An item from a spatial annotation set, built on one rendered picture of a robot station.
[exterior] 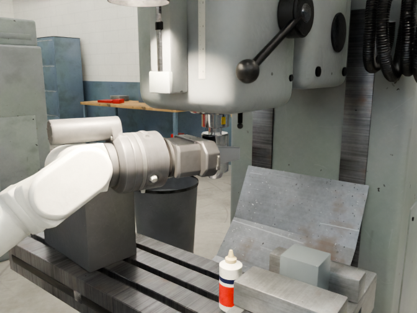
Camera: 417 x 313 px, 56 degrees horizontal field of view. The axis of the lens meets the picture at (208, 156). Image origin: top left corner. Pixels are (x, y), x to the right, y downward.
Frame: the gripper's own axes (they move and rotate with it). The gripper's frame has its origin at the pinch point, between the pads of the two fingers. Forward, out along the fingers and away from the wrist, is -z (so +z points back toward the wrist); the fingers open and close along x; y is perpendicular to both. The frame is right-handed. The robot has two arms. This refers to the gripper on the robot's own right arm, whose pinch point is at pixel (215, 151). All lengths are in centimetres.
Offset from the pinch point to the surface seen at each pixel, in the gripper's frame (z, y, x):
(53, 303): -2, 123, 175
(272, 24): -3.4, -20.1, -9.4
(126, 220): 7.2, 18.8, 23.7
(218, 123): 1.0, -5.2, -2.2
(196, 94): 7.5, -10.1, -6.2
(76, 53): -171, -51, 724
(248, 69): 6.3, -13.5, -16.3
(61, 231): 19.1, 21.8, 33.0
